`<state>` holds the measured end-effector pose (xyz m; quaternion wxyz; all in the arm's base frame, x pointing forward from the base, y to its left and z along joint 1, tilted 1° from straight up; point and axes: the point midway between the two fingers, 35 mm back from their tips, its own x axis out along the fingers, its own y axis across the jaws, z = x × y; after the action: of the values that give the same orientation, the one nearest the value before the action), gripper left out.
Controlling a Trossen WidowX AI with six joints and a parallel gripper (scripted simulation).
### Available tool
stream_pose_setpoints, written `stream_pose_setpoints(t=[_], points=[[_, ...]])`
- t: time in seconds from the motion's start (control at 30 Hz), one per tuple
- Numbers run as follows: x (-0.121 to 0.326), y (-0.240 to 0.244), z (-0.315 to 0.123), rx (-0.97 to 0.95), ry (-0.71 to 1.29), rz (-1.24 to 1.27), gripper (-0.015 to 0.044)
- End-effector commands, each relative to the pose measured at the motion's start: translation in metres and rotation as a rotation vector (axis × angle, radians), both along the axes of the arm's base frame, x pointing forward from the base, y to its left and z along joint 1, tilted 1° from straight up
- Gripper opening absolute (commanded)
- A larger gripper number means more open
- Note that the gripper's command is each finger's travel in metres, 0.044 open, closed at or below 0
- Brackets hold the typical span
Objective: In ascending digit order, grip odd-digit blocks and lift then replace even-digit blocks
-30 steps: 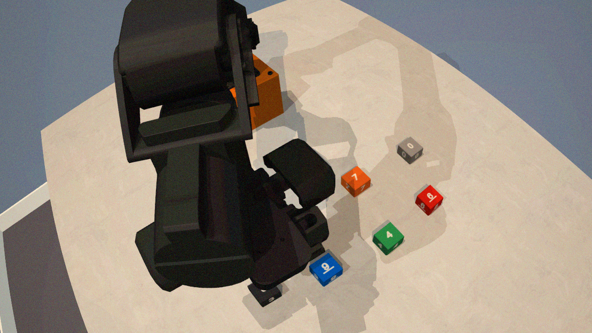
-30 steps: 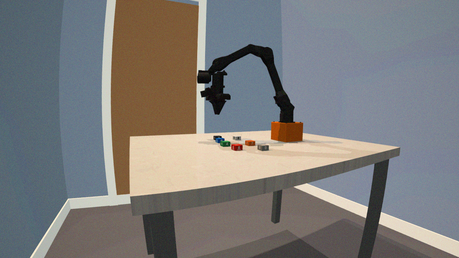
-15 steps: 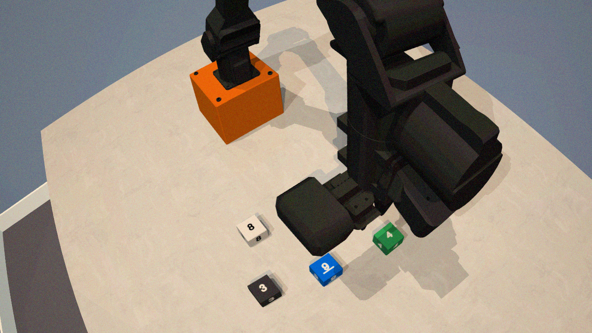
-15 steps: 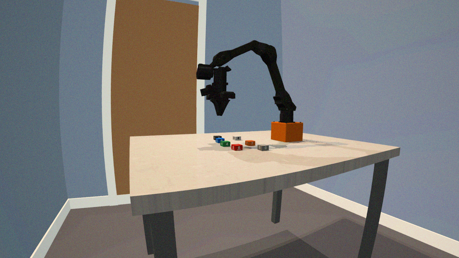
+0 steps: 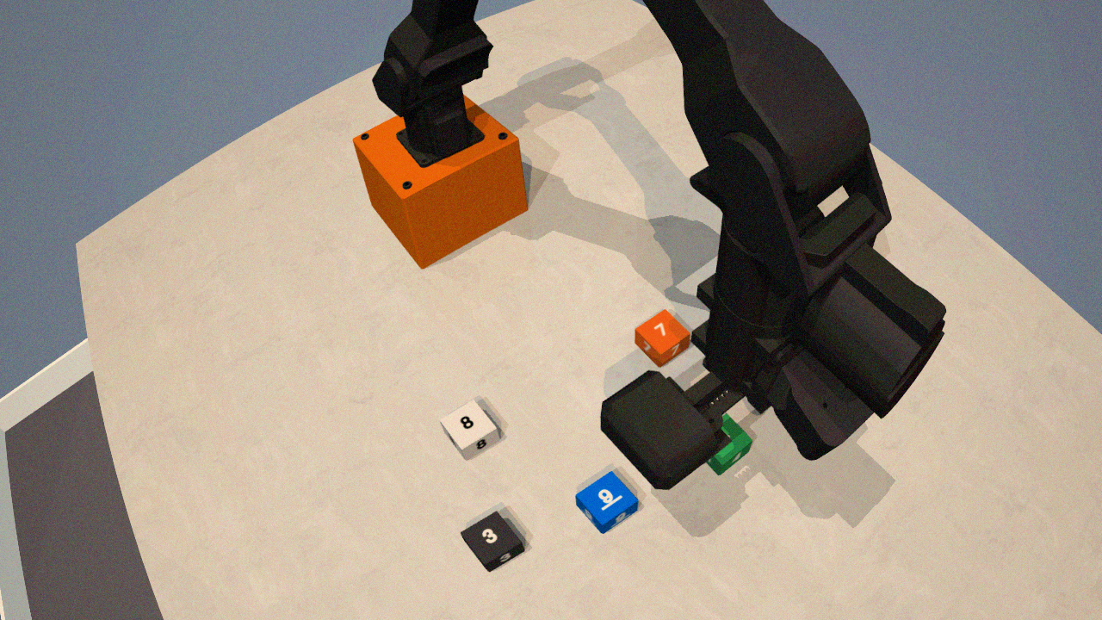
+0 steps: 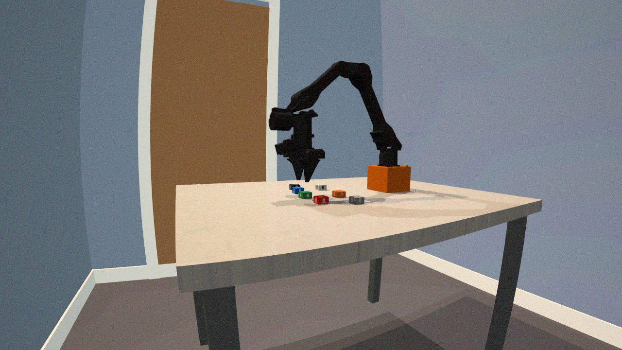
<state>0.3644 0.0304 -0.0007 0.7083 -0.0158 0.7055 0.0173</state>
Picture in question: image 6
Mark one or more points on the red digit block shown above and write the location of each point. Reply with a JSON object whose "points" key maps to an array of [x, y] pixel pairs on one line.
{"points": [[321, 199]]}

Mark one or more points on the green block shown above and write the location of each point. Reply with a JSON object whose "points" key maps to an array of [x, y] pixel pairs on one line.
{"points": [[305, 195]]}

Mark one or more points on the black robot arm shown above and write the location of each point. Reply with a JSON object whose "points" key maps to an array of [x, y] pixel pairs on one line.
{"points": [[360, 76]]}

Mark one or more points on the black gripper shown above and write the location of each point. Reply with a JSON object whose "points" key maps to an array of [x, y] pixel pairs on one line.
{"points": [[308, 157]]}

